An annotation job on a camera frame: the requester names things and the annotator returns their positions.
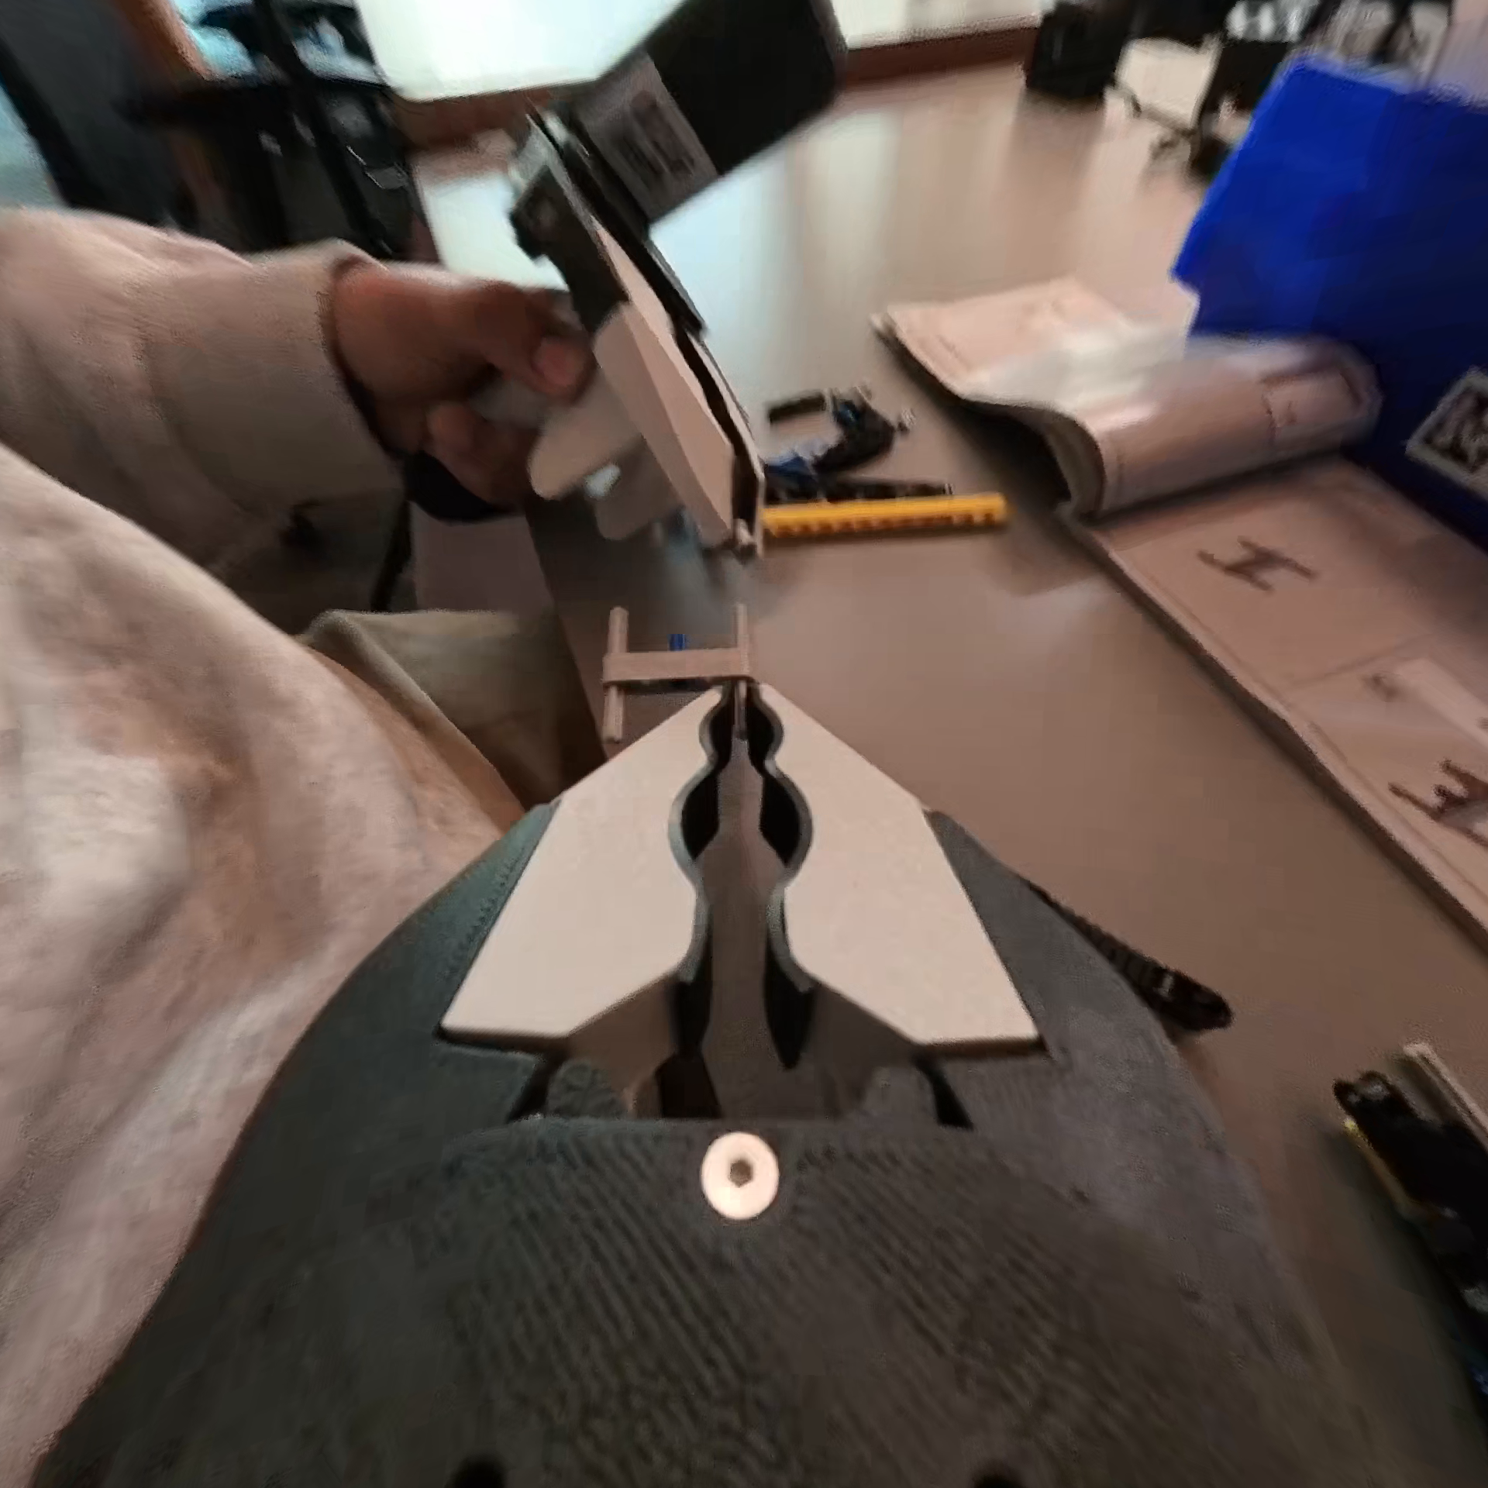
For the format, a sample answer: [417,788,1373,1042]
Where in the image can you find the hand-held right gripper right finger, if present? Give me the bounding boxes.
[743,683,1041,1089]

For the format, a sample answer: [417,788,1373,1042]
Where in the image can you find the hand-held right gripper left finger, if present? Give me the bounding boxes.
[440,686,740,1109]

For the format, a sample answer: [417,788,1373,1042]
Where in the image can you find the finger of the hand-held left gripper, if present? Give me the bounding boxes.
[645,232,772,516]
[588,239,768,558]

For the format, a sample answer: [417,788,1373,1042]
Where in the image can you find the grey lego frame assembly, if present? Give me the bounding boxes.
[601,605,755,757]

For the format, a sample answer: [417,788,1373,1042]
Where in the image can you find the person's left forearm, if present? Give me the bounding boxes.
[0,209,402,635]

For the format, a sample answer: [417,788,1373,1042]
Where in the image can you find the small loose lego pieces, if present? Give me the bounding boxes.
[766,387,916,474]

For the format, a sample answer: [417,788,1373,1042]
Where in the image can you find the long black lego beam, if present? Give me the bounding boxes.
[768,474,956,503]

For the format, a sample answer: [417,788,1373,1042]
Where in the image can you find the yellow lego beam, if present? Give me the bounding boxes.
[762,491,1011,541]

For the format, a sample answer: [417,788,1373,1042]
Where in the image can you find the open lego instruction booklet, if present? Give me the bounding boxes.
[873,277,1488,936]

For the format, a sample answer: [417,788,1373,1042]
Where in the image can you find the person's left hand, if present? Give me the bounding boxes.
[329,259,601,507]

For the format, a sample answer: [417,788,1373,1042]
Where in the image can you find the white table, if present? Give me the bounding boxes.
[350,0,698,106]

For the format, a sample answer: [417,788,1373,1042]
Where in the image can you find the person's beige pants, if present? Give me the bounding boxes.
[300,605,612,816]

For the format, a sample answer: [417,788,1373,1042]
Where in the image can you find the black equipment on floor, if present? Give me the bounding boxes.
[1022,0,1453,176]

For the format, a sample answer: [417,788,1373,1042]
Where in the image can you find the black office chair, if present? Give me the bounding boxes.
[0,0,421,259]

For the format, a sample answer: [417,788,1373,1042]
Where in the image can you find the black packet of parts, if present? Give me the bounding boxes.
[1332,1042,1488,1389]

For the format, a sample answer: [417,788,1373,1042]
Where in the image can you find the large blue plastic bin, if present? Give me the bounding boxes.
[1172,50,1488,550]

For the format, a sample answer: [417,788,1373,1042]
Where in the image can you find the black ribbed strap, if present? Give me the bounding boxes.
[1022,879,1233,1037]

